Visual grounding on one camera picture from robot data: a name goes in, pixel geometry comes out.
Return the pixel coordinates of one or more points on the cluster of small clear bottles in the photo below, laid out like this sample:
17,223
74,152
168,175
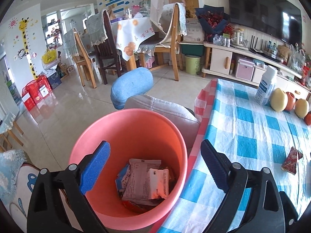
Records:
222,40

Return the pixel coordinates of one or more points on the white TV cabinet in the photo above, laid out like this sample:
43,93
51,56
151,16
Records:
218,60

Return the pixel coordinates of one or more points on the red patterned wrapper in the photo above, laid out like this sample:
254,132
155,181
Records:
291,160

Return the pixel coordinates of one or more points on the giraffe height chart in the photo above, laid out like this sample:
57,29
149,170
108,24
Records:
28,48

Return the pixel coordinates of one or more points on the white orange-print table cloth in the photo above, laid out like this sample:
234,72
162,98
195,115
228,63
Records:
131,36

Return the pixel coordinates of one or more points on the tangerine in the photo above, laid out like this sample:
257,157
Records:
308,118

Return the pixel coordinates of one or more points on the small water bottle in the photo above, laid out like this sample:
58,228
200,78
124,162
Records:
270,46
274,48

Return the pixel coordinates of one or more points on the glass jar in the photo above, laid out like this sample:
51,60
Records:
128,14

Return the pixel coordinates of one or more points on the blue shopping bag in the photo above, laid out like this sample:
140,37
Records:
54,81

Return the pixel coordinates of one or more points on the yellow bag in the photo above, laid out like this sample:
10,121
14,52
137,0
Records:
49,57

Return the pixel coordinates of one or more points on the grey wet wipes packet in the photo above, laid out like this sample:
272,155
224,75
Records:
138,179

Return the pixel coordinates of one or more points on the dark wooden chair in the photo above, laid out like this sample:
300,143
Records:
107,53

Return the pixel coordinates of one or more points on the white blue-print milk pouch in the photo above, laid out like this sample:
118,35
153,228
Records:
122,179

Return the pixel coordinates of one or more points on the small white sachet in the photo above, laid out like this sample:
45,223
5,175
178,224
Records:
158,184

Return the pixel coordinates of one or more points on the clear printed plastic bag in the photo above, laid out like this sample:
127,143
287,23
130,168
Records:
296,57

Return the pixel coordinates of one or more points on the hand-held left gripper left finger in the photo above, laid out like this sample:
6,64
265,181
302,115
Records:
96,165

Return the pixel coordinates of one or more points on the glass kettle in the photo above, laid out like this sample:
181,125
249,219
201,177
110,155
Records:
238,38

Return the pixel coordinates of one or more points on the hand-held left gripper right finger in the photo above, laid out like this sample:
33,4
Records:
213,165

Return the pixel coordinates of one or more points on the black television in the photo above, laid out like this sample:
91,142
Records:
262,7

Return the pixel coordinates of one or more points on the red foil wrapper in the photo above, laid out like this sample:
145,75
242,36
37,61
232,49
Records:
141,203

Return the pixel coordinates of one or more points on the dark patterned cloth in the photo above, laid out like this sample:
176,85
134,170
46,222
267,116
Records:
190,111

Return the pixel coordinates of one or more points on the white bottle blue label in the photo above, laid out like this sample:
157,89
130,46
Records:
266,87

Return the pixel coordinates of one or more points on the green trash can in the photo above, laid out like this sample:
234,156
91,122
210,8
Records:
192,65

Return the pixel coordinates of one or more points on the black router with antennas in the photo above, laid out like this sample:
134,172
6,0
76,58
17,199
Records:
257,49

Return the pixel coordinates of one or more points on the blue checkered tablecloth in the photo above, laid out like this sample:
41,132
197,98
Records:
243,136

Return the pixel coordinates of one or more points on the blue lace cloth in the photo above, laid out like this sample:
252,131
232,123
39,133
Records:
9,167

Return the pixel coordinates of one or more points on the light wooden chair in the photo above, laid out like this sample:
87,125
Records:
173,53
82,63

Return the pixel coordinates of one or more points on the pink storage box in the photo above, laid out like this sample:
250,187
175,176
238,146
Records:
244,69

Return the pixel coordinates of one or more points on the cartoon seat cushion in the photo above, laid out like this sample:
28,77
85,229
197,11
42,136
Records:
17,211

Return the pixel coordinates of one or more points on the red apple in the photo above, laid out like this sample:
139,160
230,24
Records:
291,102

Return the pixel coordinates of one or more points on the yellow apple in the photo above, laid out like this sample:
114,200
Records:
301,108
279,100

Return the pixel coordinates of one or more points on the white sack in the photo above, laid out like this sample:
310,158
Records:
193,31

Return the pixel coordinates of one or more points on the red gift box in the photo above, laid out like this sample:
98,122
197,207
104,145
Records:
28,99
41,87

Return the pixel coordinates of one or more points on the dark blue flower bouquet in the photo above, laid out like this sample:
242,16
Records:
211,21

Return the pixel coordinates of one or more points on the pink plastic bin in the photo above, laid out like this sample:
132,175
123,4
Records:
136,131

